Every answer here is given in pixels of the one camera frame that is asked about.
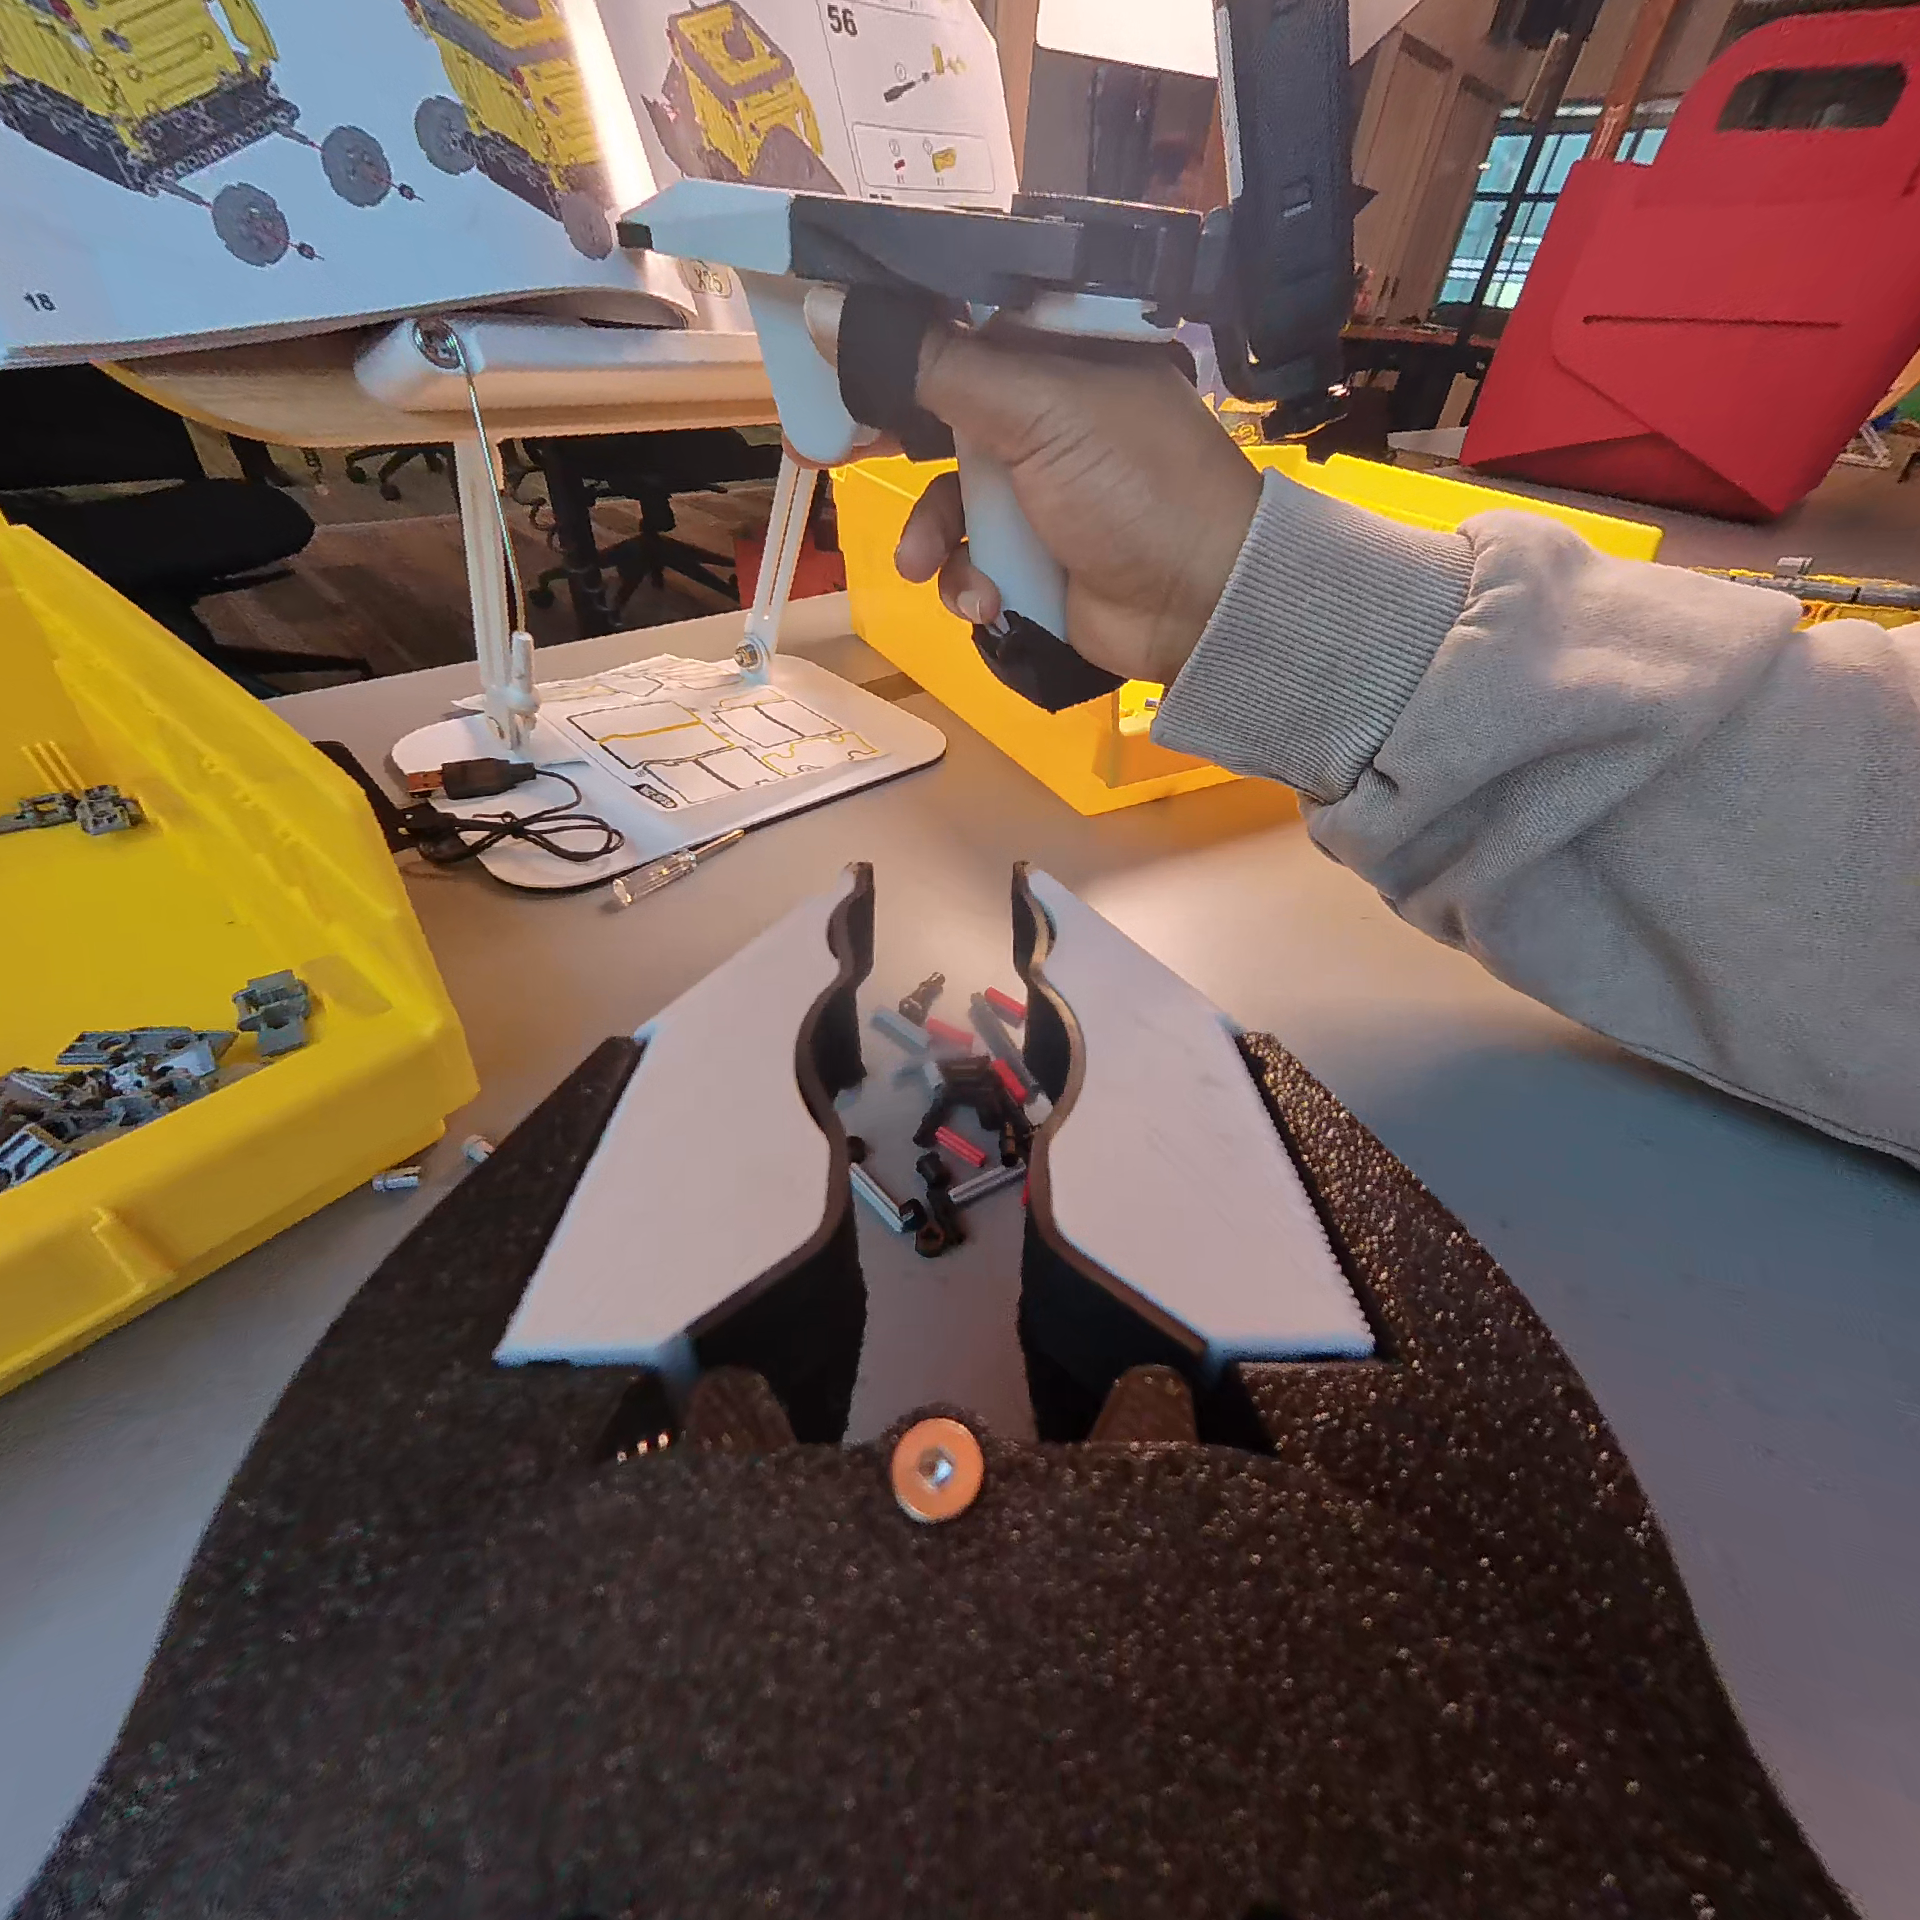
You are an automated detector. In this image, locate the yellow plastic bin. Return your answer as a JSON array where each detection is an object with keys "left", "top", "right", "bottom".
[{"left": 0, "top": 517, "right": 483, "bottom": 1397}]

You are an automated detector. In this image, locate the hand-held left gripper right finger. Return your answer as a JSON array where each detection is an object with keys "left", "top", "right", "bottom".
[{"left": 1012, "top": 860, "right": 1378, "bottom": 1445}]

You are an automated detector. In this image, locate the pile of grey track links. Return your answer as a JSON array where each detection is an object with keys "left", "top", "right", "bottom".
[{"left": 0, "top": 786, "right": 317, "bottom": 1193}]

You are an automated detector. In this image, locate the black office chair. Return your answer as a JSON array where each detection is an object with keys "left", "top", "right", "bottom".
[
  {"left": 0, "top": 368, "right": 377, "bottom": 700},
  {"left": 525, "top": 435, "right": 781, "bottom": 633}
]

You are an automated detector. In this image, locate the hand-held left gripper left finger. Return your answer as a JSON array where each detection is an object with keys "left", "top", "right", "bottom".
[{"left": 492, "top": 863, "right": 875, "bottom": 1445}]

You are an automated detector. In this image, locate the person's right hand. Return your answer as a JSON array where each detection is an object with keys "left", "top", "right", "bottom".
[{"left": 891, "top": 323, "right": 1269, "bottom": 683}]

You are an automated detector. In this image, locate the person's right forearm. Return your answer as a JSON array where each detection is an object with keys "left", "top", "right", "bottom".
[{"left": 1155, "top": 468, "right": 1920, "bottom": 1168}]

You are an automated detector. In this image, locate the white book stand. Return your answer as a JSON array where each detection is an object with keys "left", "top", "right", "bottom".
[{"left": 113, "top": 293, "right": 952, "bottom": 890}]

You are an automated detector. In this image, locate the grey desk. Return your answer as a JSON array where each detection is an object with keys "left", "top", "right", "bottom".
[{"left": 0, "top": 593, "right": 1920, "bottom": 1920}]

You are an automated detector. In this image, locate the yellow divided parts bin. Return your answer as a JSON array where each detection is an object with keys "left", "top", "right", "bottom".
[{"left": 829, "top": 442, "right": 1664, "bottom": 818}]

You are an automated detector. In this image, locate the toy instruction booklet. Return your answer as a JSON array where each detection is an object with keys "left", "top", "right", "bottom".
[{"left": 0, "top": 0, "right": 1021, "bottom": 368}]

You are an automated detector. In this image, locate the red fabric object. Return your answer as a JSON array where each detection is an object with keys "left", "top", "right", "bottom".
[{"left": 1459, "top": 7, "right": 1920, "bottom": 523}]

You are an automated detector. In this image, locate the sticker sheet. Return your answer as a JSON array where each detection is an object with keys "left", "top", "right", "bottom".
[{"left": 458, "top": 656, "right": 881, "bottom": 812}]

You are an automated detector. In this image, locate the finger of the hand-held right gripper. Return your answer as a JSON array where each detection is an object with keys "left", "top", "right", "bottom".
[{"left": 617, "top": 180, "right": 801, "bottom": 281}]

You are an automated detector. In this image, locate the black cable with adapter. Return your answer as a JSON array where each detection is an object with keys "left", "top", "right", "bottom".
[{"left": 315, "top": 743, "right": 624, "bottom": 868}]

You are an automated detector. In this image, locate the pile of small toy pins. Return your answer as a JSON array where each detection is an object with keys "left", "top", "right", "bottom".
[{"left": 848, "top": 967, "right": 1051, "bottom": 1259}]

